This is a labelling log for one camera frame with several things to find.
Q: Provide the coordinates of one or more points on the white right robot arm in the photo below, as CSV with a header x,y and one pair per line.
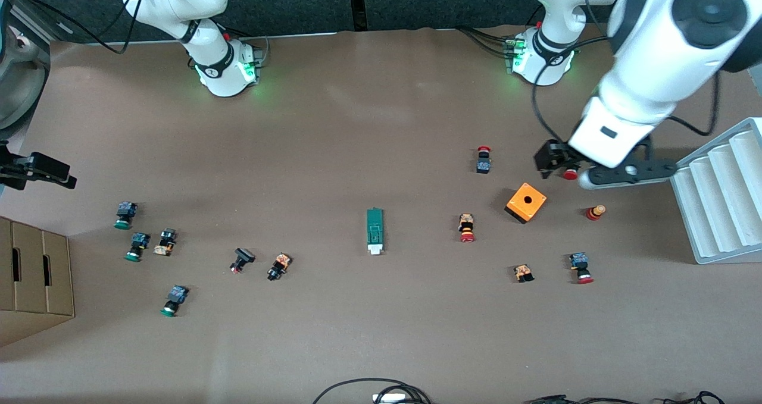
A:
x,y
214,71

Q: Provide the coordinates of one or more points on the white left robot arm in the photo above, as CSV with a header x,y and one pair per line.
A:
x,y
643,65

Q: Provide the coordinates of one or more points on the red mushroom push button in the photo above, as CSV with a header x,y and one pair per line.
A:
x,y
570,175
578,261
483,166

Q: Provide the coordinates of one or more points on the red yellow button head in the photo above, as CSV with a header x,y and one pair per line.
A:
x,y
593,214

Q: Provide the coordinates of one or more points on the green push button blue block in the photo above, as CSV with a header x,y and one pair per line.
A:
x,y
139,242
176,296
125,212

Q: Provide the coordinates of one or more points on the grey metal machine base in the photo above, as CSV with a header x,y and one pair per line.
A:
x,y
24,88

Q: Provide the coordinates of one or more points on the red yellow emergency stop button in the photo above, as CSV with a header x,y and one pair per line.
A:
x,y
467,222

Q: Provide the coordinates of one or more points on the brown cardboard box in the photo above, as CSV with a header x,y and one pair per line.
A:
x,y
36,279

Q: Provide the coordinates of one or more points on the black button orange block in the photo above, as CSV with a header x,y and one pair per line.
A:
x,y
280,265
166,240

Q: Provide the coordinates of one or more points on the white grey ridged tray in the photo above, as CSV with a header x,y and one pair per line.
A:
x,y
720,196

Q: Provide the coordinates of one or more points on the black square red button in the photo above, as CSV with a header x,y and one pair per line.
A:
x,y
243,257

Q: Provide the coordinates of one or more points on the brown paper table cover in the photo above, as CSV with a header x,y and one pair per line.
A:
x,y
381,332

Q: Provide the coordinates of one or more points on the white plug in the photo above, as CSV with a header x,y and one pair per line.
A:
x,y
390,398

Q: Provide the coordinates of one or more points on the orange button enclosure box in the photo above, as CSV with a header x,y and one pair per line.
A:
x,y
533,207

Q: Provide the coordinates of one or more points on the grey aluminium frame rail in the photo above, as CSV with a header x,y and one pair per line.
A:
x,y
30,16

